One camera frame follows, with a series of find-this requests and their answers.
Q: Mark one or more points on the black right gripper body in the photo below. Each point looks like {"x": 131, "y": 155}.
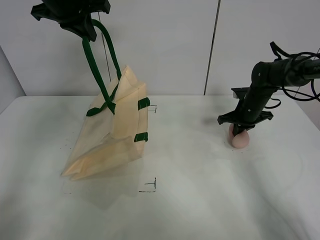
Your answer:
{"x": 250, "y": 110}

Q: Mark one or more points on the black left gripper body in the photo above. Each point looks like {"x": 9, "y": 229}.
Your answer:
{"x": 68, "y": 13}

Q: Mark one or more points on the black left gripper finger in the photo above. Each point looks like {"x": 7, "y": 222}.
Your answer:
{"x": 85, "y": 29}

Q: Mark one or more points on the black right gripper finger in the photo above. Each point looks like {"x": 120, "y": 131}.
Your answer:
{"x": 237, "y": 129}

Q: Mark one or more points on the pink peach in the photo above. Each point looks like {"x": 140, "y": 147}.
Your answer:
{"x": 238, "y": 141}

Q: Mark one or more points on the cream linen bag green handles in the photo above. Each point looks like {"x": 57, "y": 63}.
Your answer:
{"x": 115, "y": 128}

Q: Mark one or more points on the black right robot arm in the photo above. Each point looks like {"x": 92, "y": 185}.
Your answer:
{"x": 266, "y": 79}

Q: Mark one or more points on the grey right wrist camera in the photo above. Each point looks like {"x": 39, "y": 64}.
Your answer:
{"x": 239, "y": 92}

